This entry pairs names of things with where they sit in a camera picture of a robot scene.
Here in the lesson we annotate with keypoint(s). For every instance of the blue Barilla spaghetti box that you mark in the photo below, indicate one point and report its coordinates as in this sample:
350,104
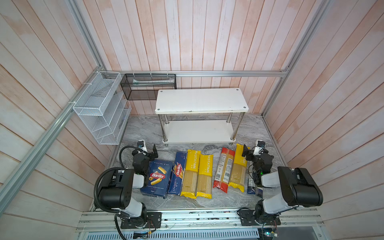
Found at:
177,175

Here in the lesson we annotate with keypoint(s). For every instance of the white wire mesh organizer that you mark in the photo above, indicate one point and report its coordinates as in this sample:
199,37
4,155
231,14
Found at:
102,109

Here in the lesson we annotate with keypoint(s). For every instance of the black mesh wall basket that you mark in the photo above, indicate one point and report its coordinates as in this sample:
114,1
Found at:
145,87

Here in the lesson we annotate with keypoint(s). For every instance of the blue Barilla rigatoni box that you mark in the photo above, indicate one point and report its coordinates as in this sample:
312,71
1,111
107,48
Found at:
159,178

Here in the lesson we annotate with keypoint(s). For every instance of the red spaghetti bag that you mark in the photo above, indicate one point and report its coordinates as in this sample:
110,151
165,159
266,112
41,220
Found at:
223,173

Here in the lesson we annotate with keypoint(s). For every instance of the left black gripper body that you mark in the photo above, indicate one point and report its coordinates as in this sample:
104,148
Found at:
153,153

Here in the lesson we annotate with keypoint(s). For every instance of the yellow Pastatime spaghetti bag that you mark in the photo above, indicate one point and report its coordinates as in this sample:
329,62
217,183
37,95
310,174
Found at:
205,174
239,170
190,179

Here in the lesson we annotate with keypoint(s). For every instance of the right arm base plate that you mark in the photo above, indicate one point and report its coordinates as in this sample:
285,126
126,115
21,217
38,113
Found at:
250,217

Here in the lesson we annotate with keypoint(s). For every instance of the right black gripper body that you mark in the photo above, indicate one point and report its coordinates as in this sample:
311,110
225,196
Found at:
247,153

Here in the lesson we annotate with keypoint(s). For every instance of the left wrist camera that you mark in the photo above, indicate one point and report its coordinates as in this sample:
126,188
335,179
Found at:
142,145

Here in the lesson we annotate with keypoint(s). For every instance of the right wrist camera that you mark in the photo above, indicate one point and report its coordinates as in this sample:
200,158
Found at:
260,147

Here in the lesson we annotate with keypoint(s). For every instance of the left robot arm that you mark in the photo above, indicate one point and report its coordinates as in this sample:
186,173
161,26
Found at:
113,188

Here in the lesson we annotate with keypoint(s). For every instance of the aluminium mounting rail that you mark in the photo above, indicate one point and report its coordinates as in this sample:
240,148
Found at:
193,219

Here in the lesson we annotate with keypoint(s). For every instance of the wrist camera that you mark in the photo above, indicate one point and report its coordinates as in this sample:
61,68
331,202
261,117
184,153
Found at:
142,145
260,147

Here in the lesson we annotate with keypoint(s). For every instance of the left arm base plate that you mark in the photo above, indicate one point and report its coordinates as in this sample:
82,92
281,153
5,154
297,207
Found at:
151,221

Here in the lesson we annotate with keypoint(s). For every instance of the dark blue spaghetti bag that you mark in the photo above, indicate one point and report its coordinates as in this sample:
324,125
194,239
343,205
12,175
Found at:
252,189

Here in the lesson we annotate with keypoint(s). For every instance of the white two-tier shelf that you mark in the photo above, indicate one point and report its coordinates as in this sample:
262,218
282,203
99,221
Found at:
198,102

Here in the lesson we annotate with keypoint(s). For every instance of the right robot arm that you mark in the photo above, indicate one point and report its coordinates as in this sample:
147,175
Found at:
297,187

